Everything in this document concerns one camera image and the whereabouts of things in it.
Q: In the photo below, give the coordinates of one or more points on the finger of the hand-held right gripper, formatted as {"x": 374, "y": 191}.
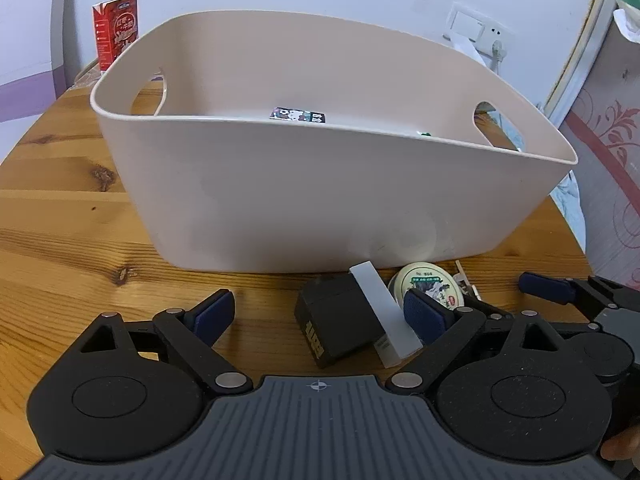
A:
{"x": 545, "y": 287}

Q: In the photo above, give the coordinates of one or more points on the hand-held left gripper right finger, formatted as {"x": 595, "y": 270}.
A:
{"x": 425, "y": 316}

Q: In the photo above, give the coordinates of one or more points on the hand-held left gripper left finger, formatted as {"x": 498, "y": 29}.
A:
{"x": 216, "y": 312}

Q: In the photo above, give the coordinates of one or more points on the white rectangular box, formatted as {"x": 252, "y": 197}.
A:
{"x": 387, "y": 317}

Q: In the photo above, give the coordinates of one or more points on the round tin with printed lid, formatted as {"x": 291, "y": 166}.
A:
{"x": 430, "y": 276}

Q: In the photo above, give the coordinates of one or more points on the black charger block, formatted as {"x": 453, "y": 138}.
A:
{"x": 335, "y": 320}

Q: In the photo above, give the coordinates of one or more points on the beige plastic basket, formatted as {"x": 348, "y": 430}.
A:
{"x": 300, "y": 200}

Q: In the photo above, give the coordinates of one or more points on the person's right hand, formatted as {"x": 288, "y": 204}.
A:
{"x": 622, "y": 442}

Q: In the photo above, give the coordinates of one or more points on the white patterned cloth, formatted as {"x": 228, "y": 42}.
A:
{"x": 570, "y": 200}

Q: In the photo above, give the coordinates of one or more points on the pink floral cabinet door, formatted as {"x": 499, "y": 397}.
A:
{"x": 610, "y": 160}

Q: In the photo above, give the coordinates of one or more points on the black and white printed packet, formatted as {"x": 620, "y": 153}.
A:
{"x": 298, "y": 115}

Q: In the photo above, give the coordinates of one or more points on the white framed panel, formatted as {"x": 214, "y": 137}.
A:
{"x": 582, "y": 45}

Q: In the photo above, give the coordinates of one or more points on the white tissue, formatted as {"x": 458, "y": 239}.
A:
{"x": 627, "y": 22}

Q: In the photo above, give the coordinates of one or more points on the red drink carton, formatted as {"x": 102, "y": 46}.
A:
{"x": 116, "y": 25}

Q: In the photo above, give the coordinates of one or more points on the white wall switch panel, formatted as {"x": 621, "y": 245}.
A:
{"x": 475, "y": 22}

